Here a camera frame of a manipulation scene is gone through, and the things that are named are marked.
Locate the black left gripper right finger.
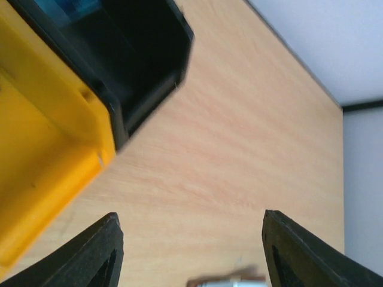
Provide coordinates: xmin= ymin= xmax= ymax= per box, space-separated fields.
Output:
xmin=262 ymin=210 xmax=382 ymax=286

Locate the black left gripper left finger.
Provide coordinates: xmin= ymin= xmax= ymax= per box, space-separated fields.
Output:
xmin=1 ymin=212 xmax=124 ymax=286

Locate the brown leather card holder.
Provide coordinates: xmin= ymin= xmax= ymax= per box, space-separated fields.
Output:
xmin=186 ymin=265 xmax=267 ymax=287

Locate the blue card in bin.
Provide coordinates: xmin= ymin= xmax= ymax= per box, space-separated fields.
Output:
xmin=35 ymin=0 xmax=102 ymax=27

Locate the yellow storage bin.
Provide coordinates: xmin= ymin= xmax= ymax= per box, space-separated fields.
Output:
xmin=1 ymin=1 xmax=115 ymax=273

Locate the black storage bin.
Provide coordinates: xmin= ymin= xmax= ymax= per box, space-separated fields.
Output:
xmin=11 ymin=1 xmax=194 ymax=149

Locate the black enclosure frame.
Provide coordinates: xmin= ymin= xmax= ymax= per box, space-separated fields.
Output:
xmin=342 ymin=98 xmax=383 ymax=113

